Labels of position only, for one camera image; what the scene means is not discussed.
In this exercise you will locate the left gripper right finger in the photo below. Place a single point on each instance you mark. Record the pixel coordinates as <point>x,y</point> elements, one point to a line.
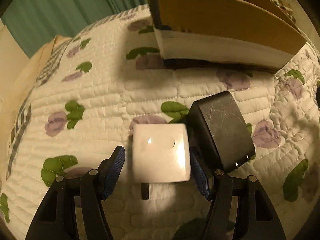
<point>256,217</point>

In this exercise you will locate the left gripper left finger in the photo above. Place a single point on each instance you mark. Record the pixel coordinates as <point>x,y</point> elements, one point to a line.
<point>55,217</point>

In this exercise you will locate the square white charger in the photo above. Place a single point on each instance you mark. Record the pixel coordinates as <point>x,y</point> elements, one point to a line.
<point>160,154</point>

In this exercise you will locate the black power adapter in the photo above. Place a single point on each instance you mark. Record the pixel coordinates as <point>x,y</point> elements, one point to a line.
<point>221,132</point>

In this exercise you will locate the beige pillow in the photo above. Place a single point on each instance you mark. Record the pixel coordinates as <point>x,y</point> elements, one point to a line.
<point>18,91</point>

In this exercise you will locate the floral quilted bedspread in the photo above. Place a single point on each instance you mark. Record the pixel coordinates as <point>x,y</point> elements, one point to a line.
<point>97,86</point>

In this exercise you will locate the brown cardboard box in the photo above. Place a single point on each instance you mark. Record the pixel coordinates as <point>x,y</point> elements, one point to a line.
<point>249,32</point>

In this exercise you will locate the teal curtain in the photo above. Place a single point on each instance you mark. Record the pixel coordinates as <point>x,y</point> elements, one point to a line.
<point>32,23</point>

